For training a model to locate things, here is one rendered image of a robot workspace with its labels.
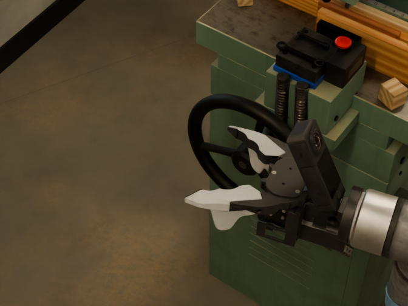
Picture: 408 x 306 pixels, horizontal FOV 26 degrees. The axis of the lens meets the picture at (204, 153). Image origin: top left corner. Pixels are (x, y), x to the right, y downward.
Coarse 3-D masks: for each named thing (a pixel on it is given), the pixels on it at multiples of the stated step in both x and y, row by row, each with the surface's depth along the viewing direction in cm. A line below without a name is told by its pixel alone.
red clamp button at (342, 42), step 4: (340, 36) 160; (344, 36) 160; (336, 40) 159; (340, 40) 159; (344, 40) 159; (348, 40) 159; (336, 44) 159; (340, 44) 158; (344, 44) 158; (348, 44) 158; (344, 48) 158
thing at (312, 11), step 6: (282, 0) 185; (288, 0) 184; (294, 0) 183; (300, 0) 182; (306, 0) 181; (312, 0) 180; (318, 0) 180; (294, 6) 184; (300, 6) 183; (306, 6) 182; (312, 6) 181; (342, 6) 178; (306, 12) 183; (312, 12) 182; (384, 24) 175; (402, 36) 172
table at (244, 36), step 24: (264, 0) 186; (216, 24) 181; (240, 24) 181; (264, 24) 181; (288, 24) 181; (312, 24) 181; (216, 48) 183; (240, 48) 178; (264, 48) 176; (264, 72) 178; (360, 96) 167; (288, 120) 168; (360, 120) 170; (384, 120) 166; (336, 144) 165
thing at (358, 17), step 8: (320, 0) 177; (328, 8) 176; (336, 8) 175; (344, 8) 175; (352, 16) 174; (360, 16) 174; (368, 24) 173; (376, 24) 172; (384, 32) 171; (392, 32) 171; (400, 32) 171
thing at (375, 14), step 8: (336, 0) 179; (352, 8) 177; (360, 8) 176; (368, 8) 176; (368, 16) 176; (376, 16) 175; (384, 16) 175; (392, 16) 175; (392, 24) 174; (400, 24) 173
